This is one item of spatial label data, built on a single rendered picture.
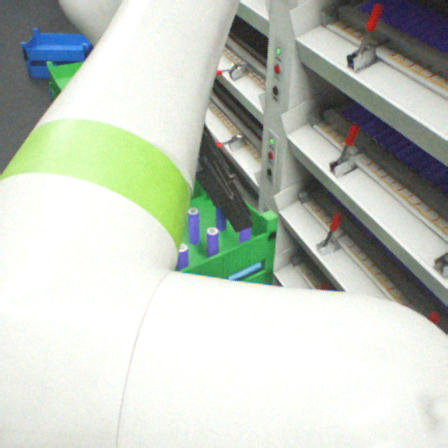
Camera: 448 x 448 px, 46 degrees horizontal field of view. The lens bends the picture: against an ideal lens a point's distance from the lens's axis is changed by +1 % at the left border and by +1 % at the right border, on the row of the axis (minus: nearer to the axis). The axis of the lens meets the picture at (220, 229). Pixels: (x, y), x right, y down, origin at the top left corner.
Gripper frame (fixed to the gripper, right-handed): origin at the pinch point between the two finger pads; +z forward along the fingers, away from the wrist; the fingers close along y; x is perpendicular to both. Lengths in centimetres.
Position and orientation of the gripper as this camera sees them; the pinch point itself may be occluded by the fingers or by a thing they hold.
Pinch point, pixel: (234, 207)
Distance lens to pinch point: 78.8
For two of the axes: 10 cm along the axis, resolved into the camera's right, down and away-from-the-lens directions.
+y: 0.6, 6.5, -7.6
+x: 9.0, -3.6, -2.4
